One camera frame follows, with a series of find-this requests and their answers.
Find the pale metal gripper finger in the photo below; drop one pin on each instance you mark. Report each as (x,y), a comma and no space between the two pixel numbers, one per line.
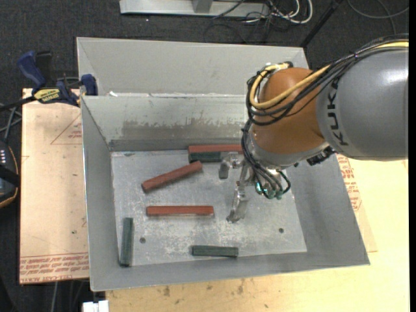
(232,211)
(242,208)

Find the red-brown flat block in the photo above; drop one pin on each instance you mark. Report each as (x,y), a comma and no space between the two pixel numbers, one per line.
(214,148)
(172,176)
(180,211)

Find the dark green flat block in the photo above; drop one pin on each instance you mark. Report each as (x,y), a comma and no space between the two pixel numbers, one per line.
(126,242)
(214,251)
(204,157)

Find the grey metal bin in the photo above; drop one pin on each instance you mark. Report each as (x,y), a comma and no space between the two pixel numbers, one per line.
(182,236)

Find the brown cardboard board, red print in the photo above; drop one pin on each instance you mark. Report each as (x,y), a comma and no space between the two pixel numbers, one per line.
(52,180)

